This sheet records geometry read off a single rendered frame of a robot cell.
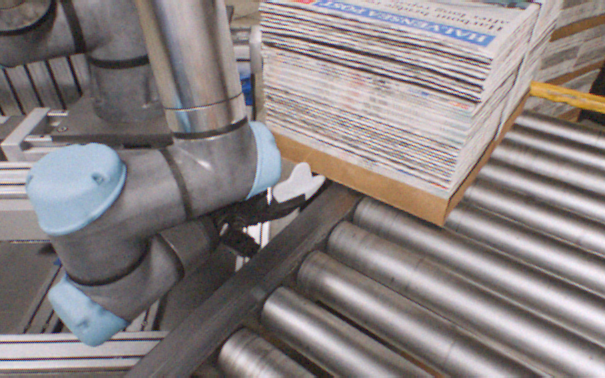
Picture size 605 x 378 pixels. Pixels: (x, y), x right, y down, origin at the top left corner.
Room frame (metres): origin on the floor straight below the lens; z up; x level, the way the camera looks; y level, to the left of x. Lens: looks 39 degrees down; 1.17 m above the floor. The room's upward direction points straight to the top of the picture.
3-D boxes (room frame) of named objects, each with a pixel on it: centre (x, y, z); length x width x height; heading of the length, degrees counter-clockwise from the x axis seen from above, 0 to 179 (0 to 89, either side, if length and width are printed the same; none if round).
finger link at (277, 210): (0.43, 0.03, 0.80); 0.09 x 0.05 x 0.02; 117
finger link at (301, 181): (0.45, 0.00, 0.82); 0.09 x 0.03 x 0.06; 117
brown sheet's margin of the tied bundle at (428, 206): (0.52, -0.11, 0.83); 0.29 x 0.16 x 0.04; 53
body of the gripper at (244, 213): (0.40, 0.09, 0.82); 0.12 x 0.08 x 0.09; 143
